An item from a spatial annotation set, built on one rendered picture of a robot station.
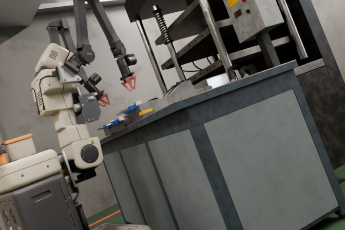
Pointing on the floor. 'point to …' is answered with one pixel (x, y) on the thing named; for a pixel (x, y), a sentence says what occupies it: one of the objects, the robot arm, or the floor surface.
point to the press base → (325, 112)
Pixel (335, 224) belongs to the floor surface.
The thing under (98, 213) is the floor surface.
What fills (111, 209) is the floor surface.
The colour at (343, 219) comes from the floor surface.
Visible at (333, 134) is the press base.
